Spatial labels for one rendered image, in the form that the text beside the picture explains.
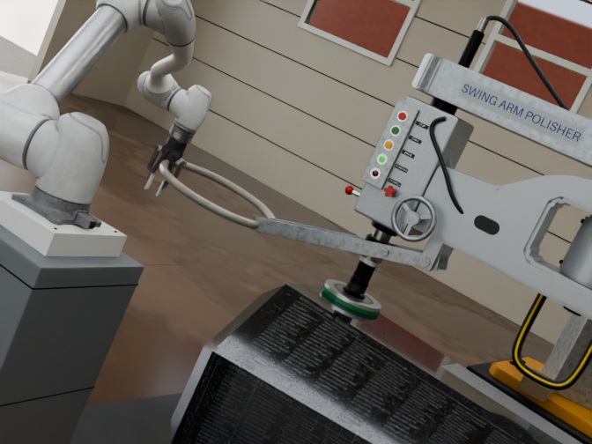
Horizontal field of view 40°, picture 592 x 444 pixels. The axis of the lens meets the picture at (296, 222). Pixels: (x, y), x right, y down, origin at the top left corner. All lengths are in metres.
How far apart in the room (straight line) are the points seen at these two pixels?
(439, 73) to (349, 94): 6.91
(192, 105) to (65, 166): 0.94
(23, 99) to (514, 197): 1.46
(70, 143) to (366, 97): 7.46
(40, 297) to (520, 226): 1.41
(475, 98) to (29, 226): 1.39
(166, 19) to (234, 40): 7.93
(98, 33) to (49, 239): 0.70
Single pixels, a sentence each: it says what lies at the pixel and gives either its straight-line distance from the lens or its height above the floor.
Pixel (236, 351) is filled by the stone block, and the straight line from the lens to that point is 2.54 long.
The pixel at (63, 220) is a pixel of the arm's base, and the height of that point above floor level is 0.88.
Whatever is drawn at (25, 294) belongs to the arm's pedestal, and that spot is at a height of 0.72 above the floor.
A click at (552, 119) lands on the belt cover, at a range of 2.58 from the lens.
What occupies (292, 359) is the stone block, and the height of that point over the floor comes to 0.68.
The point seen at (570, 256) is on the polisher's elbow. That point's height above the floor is 1.31.
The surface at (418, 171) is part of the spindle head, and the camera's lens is 2.66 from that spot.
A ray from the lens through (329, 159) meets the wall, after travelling 9.55.
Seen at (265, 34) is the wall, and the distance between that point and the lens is 10.27.
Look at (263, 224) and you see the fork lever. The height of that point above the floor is 0.93.
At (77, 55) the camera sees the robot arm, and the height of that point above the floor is 1.25.
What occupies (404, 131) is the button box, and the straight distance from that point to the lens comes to 2.67.
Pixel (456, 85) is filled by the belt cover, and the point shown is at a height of 1.63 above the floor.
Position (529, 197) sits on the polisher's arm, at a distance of 2.58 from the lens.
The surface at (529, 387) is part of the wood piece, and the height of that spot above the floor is 0.81.
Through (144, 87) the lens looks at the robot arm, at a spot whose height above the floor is 1.18.
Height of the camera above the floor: 1.49
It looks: 10 degrees down
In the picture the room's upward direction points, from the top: 25 degrees clockwise
